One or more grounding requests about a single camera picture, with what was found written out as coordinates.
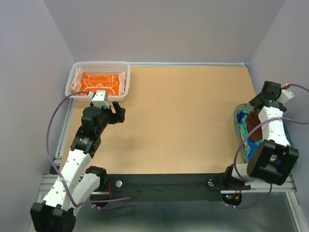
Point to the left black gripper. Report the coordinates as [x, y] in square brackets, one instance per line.
[119, 117]

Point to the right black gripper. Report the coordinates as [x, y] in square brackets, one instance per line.
[253, 101]

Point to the orange Doraemon towel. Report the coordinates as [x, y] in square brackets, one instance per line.
[114, 84]

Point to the brown towel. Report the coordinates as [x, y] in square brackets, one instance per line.
[253, 121]

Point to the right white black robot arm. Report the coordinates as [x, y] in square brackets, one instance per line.
[270, 156]

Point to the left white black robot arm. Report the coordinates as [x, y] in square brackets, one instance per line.
[77, 180]

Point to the white perforated plastic basket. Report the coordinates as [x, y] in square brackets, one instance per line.
[102, 67]

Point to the teal patterned towel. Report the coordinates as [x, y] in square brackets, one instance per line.
[242, 116]

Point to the blue towel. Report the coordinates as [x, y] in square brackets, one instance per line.
[254, 146]

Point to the teal plastic tub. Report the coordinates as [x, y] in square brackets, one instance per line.
[273, 130]

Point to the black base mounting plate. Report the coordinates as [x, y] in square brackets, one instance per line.
[167, 187]

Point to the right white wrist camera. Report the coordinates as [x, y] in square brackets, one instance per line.
[286, 94]

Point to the aluminium frame rail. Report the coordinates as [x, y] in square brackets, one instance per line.
[231, 199]

